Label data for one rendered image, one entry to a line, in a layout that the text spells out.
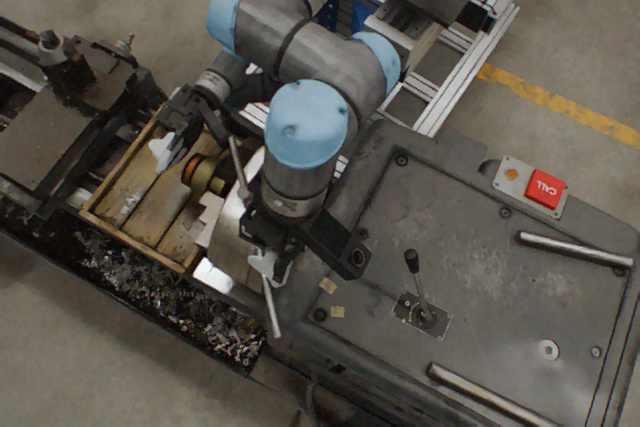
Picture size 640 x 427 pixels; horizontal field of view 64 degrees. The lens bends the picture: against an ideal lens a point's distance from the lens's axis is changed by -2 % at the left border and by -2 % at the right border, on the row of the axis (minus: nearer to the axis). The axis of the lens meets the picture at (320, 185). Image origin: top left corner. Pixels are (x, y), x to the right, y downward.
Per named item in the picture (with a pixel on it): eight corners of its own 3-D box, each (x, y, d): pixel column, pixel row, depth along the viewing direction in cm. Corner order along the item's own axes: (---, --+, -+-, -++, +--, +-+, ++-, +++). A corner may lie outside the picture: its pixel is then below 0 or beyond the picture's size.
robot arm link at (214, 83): (231, 98, 122) (228, 78, 115) (221, 113, 121) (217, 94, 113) (205, 85, 123) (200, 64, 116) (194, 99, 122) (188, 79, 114)
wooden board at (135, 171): (263, 159, 136) (263, 152, 132) (186, 278, 123) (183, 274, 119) (167, 109, 140) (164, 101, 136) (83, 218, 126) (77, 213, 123)
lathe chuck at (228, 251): (326, 167, 125) (317, 133, 94) (262, 285, 121) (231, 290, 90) (293, 150, 126) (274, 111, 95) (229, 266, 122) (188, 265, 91)
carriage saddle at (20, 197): (158, 83, 143) (154, 70, 137) (48, 222, 125) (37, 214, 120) (72, 38, 147) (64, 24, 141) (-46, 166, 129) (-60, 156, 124)
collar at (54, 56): (82, 45, 116) (77, 37, 113) (59, 70, 113) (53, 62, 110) (54, 31, 117) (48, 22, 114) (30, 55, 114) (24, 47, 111)
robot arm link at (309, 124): (370, 97, 49) (322, 156, 45) (348, 162, 58) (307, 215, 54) (302, 57, 50) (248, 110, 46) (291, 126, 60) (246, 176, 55)
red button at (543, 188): (561, 186, 96) (566, 182, 94) (551, 212, 93) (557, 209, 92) (531, 171, 96) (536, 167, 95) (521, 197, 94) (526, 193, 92)
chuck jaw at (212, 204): (253, 214, 105) (221, 264, 100) (254, 222, 109) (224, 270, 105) (206, 189, 106) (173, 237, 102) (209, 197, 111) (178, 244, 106)
